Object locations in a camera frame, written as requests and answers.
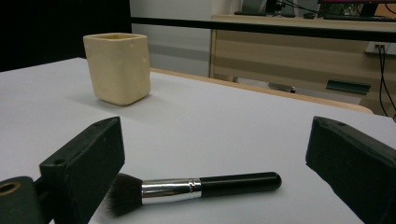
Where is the dark monitor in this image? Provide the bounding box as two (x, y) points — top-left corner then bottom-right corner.
(317, 0), (396, 17)

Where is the white wall socket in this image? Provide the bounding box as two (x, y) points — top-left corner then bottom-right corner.
(365, 41), (396, 56)

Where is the black hanging cable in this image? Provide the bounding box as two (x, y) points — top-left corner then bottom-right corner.
(375, 45), (396, 120)

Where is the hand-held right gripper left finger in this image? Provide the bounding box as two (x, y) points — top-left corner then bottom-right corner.
(39, 116), (126, 224)

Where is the white cabinet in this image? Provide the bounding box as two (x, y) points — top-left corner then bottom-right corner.
(129, 0), (216, 77)

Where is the dark green drawer handle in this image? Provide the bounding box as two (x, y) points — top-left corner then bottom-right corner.
(325, 79), (372, 95)

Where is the light wooden desk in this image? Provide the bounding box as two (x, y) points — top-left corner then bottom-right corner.
(209, 13), (396, 118)

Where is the cream square cup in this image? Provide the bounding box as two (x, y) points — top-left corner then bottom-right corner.
(82, 32), (151, 106)

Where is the dark chair foot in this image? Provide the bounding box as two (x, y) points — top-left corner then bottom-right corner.
(267, 81), (297, 94)

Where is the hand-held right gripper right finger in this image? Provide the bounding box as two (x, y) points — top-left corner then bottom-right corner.
(305, 116), (396, 224)

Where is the light wooden table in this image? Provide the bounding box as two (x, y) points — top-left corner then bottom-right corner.
(149, 67), (374, 115)

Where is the black keyboard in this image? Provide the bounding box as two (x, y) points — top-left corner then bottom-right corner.
(233, 10), (276, 18)
(322, 13), (396, 23)

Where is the black horizontal frame bar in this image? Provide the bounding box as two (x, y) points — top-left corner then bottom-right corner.
(130, 17), (396, 44)

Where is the small dark ball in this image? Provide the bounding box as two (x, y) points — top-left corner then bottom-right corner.
(106, 171), (283, 217)

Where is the black curtain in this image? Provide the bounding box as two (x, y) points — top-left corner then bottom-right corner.
(0, 0), (132, 73)

